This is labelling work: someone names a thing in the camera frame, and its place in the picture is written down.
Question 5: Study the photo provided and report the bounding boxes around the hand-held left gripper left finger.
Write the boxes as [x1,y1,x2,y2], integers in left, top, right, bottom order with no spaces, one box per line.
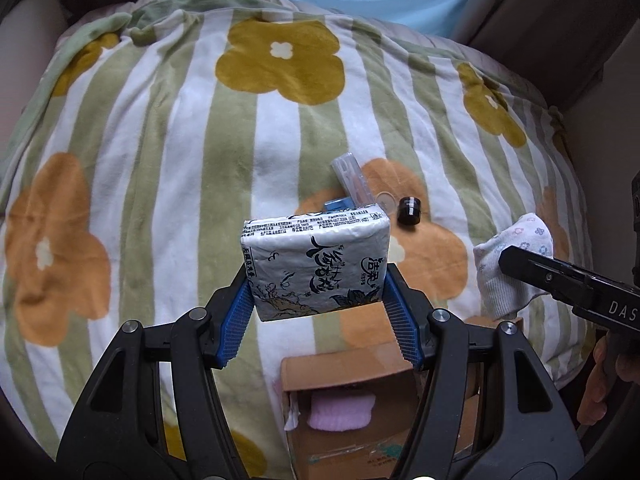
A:
[56,263,257,480]

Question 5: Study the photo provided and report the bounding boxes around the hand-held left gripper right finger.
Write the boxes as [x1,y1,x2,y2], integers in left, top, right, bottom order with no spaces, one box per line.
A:
[381,262,586,480]

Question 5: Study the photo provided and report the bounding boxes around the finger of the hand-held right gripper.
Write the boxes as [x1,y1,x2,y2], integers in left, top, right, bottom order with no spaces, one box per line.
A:
[498,245,608,311]

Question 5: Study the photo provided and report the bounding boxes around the white floral sock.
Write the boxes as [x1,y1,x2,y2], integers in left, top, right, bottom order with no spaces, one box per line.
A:
[472,213,556,320]

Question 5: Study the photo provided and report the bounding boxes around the white tissue pack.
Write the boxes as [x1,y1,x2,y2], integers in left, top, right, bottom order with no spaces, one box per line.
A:
[240,203,391,323]

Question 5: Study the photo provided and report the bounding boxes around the cardboard box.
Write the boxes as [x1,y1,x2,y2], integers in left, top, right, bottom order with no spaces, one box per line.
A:
[279,310,526,480]

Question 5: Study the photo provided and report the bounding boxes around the person's right hand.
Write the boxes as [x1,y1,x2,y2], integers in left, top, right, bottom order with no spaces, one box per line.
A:
[576,334,640,428]

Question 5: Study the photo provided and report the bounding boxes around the pink sock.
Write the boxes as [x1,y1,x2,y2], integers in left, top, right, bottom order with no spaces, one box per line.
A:
[306,393,376,431]

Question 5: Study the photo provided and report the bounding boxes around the small black cylinder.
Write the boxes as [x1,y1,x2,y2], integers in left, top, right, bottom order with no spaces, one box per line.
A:
[397,196,423,227]

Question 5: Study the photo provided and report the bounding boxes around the clear plastic tube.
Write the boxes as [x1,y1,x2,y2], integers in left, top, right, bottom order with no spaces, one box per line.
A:
[330,153,374,208]

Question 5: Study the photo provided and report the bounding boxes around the floral striped blanket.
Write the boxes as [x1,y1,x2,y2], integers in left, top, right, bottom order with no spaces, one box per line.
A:
[0,0,596,461]

